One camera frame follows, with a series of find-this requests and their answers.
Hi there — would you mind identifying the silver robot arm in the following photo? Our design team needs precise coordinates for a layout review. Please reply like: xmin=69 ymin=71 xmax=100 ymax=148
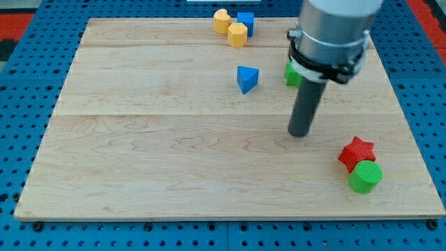
xmin=287 ymin=0 xmax=383 ymax=84

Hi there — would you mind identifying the green star block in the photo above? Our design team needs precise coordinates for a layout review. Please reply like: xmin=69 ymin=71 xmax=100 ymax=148
xmin=284 ymin=61 xmax=302 ymax=88

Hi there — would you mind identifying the yellow hexagon block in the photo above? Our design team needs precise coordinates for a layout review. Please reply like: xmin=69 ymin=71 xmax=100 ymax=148
xmin=228 ymin=22 xmax=247 ymax=47

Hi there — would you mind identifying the red star block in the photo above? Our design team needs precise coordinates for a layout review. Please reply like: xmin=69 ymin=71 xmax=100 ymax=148
xmin=338 ymin=136 xmax=376 ymax=173

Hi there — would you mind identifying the blue triangle block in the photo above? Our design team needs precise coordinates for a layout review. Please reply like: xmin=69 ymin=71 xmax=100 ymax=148
xmin=237 ymin=66 xmax=259 ymax=94

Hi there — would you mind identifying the wooden board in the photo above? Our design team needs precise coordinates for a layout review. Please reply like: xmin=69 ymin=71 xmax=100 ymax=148
xmin=15 ymin=18 xmax=445 ymax=222

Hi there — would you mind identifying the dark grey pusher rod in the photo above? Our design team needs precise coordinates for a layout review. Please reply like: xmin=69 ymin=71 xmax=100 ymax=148
xmin=288 ymin=78 xmax=327 ymax=137

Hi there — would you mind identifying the yellow heart block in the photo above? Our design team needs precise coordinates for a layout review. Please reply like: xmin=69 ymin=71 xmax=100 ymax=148
xmin=213 ymin=8 xmax=231 ymax=34

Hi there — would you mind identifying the blue cube block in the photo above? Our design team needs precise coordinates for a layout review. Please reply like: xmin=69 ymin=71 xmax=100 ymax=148
xmin=237 ymin=12 xmax=254 ymax=37

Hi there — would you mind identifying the green cylinder block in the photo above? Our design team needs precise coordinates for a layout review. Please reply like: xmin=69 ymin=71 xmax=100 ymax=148
xmin=348 ymin=160 xmax=383 ymax=194

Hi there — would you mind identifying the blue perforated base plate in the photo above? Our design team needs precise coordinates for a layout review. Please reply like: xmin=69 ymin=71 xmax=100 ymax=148
xmin=1 ymin=0 xmax=445 ymax=250

